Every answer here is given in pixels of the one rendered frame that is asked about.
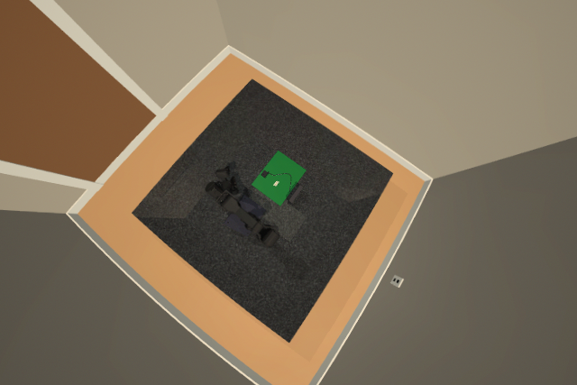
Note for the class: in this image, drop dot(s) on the black cooling fan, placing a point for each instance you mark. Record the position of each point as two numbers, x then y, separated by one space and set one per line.
295 194

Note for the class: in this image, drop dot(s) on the green circuit board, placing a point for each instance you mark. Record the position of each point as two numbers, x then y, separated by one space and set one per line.
277 187

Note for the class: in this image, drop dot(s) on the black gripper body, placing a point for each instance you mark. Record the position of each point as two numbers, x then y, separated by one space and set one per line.
226 184

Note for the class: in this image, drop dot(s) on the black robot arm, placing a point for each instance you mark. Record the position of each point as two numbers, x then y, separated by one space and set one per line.
229 203

